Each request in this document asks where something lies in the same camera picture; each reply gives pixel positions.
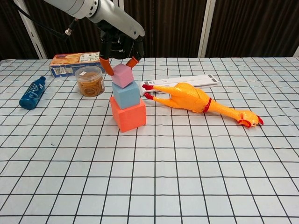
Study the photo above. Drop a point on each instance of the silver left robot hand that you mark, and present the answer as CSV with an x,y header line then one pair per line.
x,y
116,16

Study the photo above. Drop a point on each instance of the pink foam cube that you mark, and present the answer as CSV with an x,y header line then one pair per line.
x,y
123,75

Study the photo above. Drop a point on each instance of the light blue foam cube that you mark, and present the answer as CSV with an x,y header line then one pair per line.
x,y
127,96

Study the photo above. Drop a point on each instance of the orange foam cube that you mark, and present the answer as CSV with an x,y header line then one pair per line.
x,y
132,117

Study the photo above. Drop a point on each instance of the orange biscuit box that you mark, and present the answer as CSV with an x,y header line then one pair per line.
x,y
74,61

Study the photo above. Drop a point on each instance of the clear jar of rubber bands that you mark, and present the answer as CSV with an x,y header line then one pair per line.
x,y
90,81

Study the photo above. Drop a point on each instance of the white power strip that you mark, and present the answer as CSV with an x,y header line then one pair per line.
x,y
187,81

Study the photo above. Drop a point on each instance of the yellow rubber chicken toy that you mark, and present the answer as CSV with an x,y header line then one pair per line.
x,y
191,98

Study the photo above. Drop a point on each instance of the blue spray bottle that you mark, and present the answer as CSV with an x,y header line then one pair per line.
x,y
32,93

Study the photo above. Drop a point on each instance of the checkered light blue tablecloth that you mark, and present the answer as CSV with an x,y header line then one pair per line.
x,y
187,175

